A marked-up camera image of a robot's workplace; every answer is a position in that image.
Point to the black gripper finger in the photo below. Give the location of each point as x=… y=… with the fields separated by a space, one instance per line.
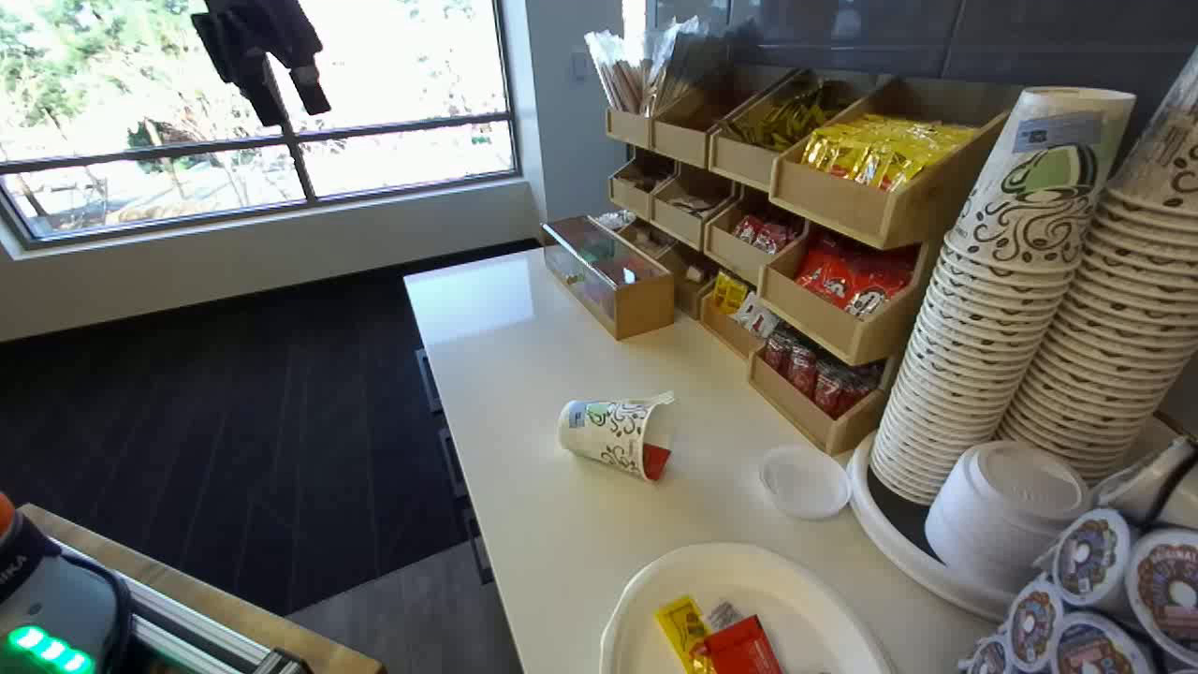
x=307 y=87
x=265 y=92

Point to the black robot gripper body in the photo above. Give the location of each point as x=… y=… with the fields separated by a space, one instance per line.
x=255 y=33

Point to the patterned paper coffee cup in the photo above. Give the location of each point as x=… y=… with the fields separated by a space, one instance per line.
x=606 y=431

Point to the red jam cup pile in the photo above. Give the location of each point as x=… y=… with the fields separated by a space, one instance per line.
x=819 y=371

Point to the white plastic cup lid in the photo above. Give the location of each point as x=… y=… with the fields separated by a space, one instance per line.
x=805 y=482

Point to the donut print coffee pod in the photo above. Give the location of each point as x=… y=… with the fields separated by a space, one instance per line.
x=1168 y=592
x=1034 y=622
x=1100 y=646
x=989 y=656
x=1096 y=561

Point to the clear wrapped stirrer bundle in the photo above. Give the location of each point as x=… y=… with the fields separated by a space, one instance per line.
x=621 y=77

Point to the bamboo tea box clear lid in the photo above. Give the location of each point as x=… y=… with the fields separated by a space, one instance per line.
x=611 y=281

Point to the dark wrapped packet pile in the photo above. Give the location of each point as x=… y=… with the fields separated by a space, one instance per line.
x=697 y=70

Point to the yellow tea bag pile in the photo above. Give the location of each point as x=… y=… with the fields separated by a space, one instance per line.
x=728 y=299

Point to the dark yellow packet pile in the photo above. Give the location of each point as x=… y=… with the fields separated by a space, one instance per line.
x=780 y=117

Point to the small red packet pile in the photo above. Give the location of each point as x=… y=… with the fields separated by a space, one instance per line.
x=764 y=230

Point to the white sachet pile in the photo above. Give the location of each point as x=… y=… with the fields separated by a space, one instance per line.
x=757 y=318

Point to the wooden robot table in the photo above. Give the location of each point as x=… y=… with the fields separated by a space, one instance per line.
x=236 y=612

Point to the grey device with green light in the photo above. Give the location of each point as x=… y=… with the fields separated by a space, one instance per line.
x=56 y=612

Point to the bamboo tiered organizer rack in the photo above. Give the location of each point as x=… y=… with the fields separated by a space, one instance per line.
x=863 y=209

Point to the large red packet pile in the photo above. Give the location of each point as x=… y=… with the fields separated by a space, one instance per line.
x=850 y=271

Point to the bright yellow packet pile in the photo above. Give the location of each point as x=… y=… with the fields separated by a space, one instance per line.
x=890 y=148

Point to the yellow condiment packet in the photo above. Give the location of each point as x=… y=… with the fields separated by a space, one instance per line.
x=680 y=635

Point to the white paper plate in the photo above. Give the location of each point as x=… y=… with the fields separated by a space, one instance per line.
x=750 y=583

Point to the white label packet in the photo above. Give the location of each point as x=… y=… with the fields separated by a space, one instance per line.
x=719 y=612

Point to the stack of patterned paper cups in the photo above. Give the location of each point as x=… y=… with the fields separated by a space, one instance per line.
x=1127 y=301
x=987 y=314

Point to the stack of white lids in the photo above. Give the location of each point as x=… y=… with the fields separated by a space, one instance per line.
x=1005 y=509

